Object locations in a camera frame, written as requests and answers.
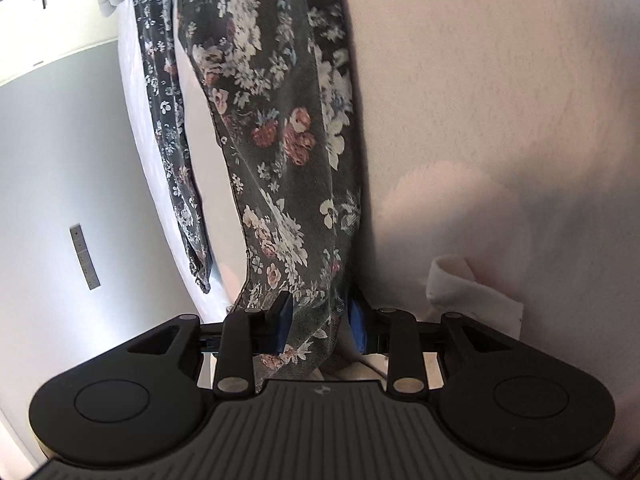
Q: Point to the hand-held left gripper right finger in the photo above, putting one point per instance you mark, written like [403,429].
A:
[358,326]

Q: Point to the white folded cloth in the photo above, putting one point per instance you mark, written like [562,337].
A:
[470,292]

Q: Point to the cream white cloth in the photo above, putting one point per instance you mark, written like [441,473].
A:
[490,125]

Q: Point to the grey wall outlet plate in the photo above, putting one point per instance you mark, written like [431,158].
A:
[84,257]

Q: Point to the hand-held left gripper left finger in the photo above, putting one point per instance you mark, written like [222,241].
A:
[281,324]

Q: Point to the dark floral pants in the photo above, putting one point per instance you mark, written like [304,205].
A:
[280,170]

